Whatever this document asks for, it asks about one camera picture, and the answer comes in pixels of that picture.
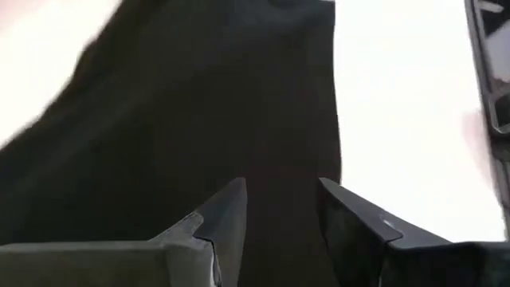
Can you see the black garment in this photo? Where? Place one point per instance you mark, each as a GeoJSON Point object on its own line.
{"type": "Point", "coordinates": [199, 119]}

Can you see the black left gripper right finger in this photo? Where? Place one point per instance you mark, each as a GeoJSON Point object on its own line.
{"type": "Point", "coordinates": [398, 263]}

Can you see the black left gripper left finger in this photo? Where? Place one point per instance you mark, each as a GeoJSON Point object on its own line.
{"type": "Point", "coordinates": [119, 265]}

